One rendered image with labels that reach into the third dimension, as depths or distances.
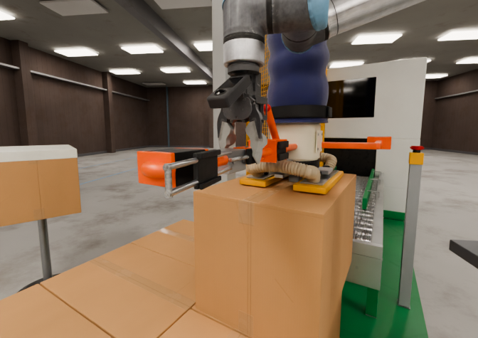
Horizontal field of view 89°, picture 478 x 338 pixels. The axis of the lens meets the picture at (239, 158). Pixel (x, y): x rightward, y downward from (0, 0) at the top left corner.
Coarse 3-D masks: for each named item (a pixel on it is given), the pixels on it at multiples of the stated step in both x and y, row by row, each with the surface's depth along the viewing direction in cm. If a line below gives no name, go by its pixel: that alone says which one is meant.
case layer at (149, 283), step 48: (144, 240) 131; (192, 240) 131; (48, 288) 91; (96, 288) 91; (144, 288) 91; (192, 288) 91; (0, 336) 70; (48, 336) 70; (96, 336) 70; (144, 336) 70; (192, 336) 70; (240, 336) 70; (336, 336) 107
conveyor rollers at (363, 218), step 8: (360, 176) 311; (368, 176) 308; (360, 184) 264; (376, 184) 264; (360, 192) 231; (360, 200) 207; (368, 200) 204; (360, 208) 183; (368, 208) 187; (360, 216) 167; (368, 216) 165; (360, 224) 152; (368, 224) 156; (360, 232) 142; (368, 232) 141; (360, 240) 134; (368, 240) 132
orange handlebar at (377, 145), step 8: (296, 144) 81; (328, 144) 87; (336, 144) 85; (344, 144) 84; (352, 144) 83; (360, 144) 82; (368, 144) 80; (376, 144) 79; (264, 152) 59; (224, 160) 45; (144, 168) 34; (152, 168) 33; (160, 168) 33; (152, 176) 34; (160, 176) 34
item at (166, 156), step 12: (144, 156) 36; (156, 156) 35; (168, 156) 34; (180, 156) 35; (192, 156) 37; (180, 168) 35; (192, 168) 37; (144, 180) 37; (156, 180) 35; (180, 180) 35; (192, 180) 37
